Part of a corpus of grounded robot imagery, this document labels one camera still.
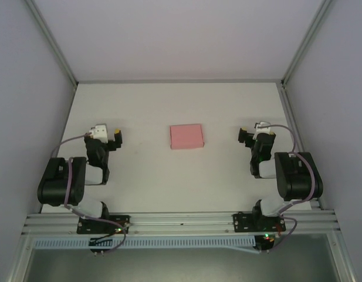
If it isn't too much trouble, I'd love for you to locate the pink paper box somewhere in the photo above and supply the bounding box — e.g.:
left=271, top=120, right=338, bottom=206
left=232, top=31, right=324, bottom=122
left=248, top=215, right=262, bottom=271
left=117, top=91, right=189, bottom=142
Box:
left=170, top=123, right=205, bottom=151

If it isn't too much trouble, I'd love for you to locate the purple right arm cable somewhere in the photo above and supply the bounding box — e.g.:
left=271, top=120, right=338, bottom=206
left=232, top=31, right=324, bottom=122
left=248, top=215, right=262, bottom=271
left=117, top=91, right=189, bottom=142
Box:
left=262, top=124, right=315, bottom=253

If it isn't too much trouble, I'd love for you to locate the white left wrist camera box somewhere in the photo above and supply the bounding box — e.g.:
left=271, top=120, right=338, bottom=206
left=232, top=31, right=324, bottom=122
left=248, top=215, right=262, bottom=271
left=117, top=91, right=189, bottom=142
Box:
left=90, top=124, right=109, bottom=144

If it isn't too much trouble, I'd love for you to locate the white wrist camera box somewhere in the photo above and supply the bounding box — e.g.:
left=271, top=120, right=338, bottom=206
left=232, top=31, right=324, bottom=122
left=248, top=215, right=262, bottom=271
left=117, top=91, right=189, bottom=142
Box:
left=254, top=120, right=272, bottom=133
left=90, top=124, right=109, bottom=144

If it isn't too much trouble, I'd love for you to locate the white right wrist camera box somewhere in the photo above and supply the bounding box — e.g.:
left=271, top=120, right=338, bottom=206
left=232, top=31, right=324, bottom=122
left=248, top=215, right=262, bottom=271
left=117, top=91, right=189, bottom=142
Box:
left=254, top=120, right=272, bottom=133

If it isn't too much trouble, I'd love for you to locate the aluminium frame crossbar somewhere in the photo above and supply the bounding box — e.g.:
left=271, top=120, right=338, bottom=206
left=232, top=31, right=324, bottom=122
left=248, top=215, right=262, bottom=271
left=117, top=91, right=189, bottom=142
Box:
left=76, top=78, right=285, bottom=85

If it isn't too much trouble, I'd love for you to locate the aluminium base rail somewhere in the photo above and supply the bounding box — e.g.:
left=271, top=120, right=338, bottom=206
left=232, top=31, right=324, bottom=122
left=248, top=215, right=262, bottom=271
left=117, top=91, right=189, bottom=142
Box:
left=22, top=207, right=341, bottom=236

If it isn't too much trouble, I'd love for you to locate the aluminium frame post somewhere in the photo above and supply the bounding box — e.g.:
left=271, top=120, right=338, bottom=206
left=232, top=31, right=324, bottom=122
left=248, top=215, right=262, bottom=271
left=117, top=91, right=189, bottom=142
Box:
left=281, top=0, right=337, bottom=86
left=24, top=0, right=79, bottom=86

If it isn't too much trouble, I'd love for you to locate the slotted pale blue cable duct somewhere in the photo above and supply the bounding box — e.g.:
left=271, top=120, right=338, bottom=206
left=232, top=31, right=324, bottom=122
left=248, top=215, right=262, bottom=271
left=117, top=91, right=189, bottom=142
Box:
left=32, top=236, right=256, bottom=251

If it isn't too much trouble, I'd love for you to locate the grey metal lower frame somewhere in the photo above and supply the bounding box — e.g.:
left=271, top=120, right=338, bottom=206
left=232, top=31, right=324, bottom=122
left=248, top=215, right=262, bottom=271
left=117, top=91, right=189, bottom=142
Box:
left=9, top=231, right=359, bottom=282

